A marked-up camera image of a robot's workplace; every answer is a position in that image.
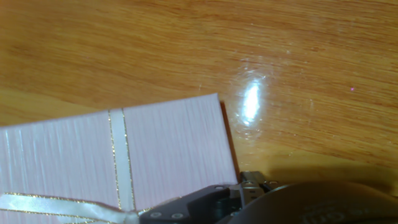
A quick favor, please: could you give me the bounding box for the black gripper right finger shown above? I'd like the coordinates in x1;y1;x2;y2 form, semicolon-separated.
239;170;280;208

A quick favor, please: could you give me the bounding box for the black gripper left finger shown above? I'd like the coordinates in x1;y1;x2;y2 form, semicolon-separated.
139;184;242;224

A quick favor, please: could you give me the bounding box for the pink ribboned gift box lid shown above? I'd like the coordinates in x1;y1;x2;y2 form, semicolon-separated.
0;92;239;224

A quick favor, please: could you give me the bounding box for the glossy wooden board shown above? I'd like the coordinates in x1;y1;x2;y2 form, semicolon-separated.
0;0;398;197

